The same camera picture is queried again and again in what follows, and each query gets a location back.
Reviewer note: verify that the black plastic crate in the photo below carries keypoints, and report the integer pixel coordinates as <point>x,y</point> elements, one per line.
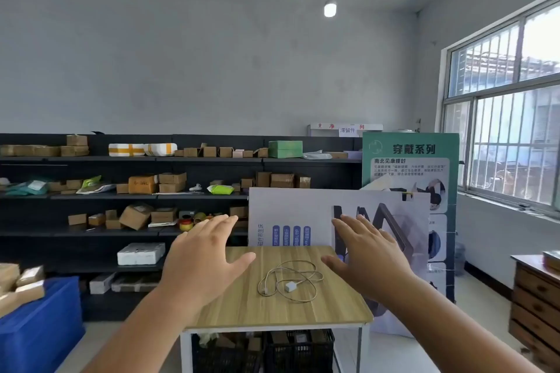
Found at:
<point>223,359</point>
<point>299,355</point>

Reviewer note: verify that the person's right hand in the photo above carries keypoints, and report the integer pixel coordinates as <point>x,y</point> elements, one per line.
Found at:
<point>374,268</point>

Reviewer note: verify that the large tilted cardboard box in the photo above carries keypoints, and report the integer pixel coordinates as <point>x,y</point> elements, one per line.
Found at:
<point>135,217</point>

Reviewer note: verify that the person's left forearm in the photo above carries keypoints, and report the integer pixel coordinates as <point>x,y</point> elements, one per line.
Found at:
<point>140,333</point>

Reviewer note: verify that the small labelled cardboard box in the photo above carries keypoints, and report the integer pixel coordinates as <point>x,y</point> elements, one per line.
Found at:
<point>30,275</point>

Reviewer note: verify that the small tan cardboard box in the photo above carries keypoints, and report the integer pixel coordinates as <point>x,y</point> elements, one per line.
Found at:
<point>113,220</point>
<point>96,220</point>
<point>77,219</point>

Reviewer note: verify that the flat grey carton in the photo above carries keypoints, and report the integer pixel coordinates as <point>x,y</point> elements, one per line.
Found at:
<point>136,283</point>

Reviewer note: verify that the teal plastic bags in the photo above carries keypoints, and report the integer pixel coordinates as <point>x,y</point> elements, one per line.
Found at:
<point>27,188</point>

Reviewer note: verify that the light green packet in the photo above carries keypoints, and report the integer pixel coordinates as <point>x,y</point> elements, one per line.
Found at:
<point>220,189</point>

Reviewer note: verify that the flat box on chest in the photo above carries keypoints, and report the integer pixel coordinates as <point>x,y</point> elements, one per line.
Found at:
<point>552,259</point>

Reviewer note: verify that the person's left thumb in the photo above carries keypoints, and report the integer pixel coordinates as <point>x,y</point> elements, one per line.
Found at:
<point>240,264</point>

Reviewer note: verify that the green and white packet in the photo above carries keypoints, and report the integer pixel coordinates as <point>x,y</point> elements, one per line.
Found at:
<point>92,185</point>

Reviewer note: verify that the black metal shelf unit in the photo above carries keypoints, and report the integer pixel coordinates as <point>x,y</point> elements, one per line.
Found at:
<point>65,250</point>

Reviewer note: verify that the white plastic bag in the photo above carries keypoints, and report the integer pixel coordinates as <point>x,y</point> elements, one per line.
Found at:
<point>317,155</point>

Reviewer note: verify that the orange cardboard box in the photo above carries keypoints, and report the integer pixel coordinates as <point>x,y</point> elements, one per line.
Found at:
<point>142,184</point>

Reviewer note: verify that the wooden chest of drawers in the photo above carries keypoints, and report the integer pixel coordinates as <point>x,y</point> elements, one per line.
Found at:
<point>536,311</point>

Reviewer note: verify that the wide taped cardboard box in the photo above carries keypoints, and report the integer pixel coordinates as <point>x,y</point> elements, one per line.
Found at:
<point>282,181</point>

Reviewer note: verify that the red and yellow tape roll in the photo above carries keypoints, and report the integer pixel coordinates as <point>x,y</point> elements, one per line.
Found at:
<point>186,224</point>

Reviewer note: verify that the large white foam box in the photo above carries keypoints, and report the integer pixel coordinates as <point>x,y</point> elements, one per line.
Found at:
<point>141,254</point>

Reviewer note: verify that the plain brown cardboard box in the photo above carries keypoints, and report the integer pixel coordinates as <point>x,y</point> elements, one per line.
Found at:
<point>8,276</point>

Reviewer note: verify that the green cardboard box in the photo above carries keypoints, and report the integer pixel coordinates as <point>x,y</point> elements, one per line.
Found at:
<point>285,149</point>

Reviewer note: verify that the long flat cardboard box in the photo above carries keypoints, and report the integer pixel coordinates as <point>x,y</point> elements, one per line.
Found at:
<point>29,150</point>

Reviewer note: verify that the person's right thumb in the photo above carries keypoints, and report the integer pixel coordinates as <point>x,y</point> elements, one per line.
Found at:
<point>334,265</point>

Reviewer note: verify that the row of small cardboard boxes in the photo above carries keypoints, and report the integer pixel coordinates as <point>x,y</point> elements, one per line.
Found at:
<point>218,152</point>

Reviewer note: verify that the person's right forearm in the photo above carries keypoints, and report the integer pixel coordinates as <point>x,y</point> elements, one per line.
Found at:
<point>446,333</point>

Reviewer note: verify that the white rectangular carton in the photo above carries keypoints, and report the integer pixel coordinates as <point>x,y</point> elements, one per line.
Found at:
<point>101,283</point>

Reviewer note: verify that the brown taped cardboard box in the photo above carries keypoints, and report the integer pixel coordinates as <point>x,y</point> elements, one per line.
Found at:
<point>171,188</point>
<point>172,178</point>

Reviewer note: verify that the barred window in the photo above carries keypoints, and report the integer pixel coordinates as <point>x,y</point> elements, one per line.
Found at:
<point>507,123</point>

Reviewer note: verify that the white printed poster board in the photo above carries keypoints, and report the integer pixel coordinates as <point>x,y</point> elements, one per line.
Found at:
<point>315,215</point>

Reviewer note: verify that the white sign with red print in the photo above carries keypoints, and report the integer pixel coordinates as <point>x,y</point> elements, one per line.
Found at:
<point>345,128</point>

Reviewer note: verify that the person's left hand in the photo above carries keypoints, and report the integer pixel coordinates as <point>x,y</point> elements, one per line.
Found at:
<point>197,263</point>

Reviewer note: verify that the dark brown cardboard box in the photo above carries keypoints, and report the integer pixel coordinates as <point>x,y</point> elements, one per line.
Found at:
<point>263,179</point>

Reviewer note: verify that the green standing banner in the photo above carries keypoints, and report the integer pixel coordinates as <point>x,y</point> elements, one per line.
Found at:
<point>409,149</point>

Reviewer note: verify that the white foam box yellow tape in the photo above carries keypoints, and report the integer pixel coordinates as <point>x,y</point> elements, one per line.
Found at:
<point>126,149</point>
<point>161,149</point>

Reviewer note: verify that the blue plastic bin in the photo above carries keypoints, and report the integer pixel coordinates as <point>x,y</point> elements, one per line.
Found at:
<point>37,333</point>

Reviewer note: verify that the stacked brown cardboard boxes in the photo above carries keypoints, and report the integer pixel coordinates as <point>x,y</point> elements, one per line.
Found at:
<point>75,146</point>

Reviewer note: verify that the long labelled cardboard box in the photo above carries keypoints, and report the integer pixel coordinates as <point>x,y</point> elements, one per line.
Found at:
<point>22,296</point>

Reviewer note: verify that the medium labelled cardboard box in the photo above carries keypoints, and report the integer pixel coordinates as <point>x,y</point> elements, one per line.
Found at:
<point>163,216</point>

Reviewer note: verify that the person's right middle finger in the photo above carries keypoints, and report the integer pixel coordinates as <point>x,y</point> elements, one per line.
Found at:
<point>365,228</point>

